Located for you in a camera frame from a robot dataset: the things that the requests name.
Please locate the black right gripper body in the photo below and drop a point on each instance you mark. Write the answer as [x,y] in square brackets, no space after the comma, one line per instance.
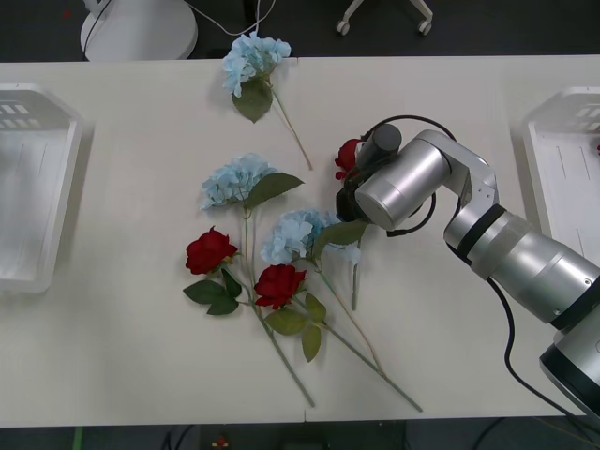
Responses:
[346,205]

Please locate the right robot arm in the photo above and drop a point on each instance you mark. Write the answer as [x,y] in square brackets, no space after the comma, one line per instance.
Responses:
[412,178]

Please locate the pale blue flower, long stem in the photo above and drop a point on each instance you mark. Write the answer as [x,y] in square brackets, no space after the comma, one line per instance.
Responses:
[290,234]

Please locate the red rose, olive leaves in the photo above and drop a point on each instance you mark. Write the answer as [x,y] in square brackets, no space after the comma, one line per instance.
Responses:
[279,286]

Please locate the pale blue flower, pointed leaf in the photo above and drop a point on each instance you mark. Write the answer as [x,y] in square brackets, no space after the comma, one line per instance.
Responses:
[234,180]

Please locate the red rose, dark leaves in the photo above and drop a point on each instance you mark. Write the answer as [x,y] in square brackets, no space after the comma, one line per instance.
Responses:
[208,253]

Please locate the pale blue flower, bent stem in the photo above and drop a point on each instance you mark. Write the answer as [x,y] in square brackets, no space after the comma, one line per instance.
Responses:
[253,56]

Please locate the white swivel chair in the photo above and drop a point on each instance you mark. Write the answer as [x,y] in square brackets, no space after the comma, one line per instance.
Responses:
[424,24]

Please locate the shallow white box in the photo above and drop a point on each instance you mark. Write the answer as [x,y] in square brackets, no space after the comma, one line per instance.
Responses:
[562,178]
[33,187]

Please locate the white round stand base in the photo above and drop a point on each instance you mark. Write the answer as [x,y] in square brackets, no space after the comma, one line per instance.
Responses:
[140,33]

